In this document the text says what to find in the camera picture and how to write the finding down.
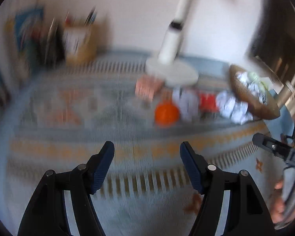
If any person's right hand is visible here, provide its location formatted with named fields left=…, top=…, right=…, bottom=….
left=270, top=180, right=285, bottom=224

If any patterned blue woven mat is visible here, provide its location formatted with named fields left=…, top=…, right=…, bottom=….
left=5, top=54, right=294, bottom=235

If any red snack packet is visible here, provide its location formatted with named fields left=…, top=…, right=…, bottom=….
left=198, top=92, right=219, bottom=113

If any cardboard pen holder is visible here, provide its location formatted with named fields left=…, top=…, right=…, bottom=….
left=62, top=24, right=98, bottom=65

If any white desk lamp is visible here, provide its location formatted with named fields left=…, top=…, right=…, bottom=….
left=145, top=0, right=199, bottom=87

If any golden ribbed bowl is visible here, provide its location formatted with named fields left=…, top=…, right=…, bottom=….
left=229, top=64, right=280, bottom=120

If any orange ball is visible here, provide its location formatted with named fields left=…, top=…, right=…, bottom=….
left=154, top=101, right=180, bottom=126

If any blue illustrated book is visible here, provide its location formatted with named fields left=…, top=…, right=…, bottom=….
left=14, top=5, right=44, bottom=70

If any green plush toy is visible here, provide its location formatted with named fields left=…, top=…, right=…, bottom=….
left=247, top=72, right=272, bottom=90

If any black mesh pen holder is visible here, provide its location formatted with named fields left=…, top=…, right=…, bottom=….
left=42, top=18, right=65, bottom=66

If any pink small box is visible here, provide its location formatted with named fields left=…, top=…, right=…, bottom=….
left=135, top=75, right=164, bottom=102

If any paper ball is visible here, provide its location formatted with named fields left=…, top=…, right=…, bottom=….
left=215, top=91, right=253, bottom=125
left=235, top=72, right=267, bottom=104
left=171, top=88, right=199, bottom=122

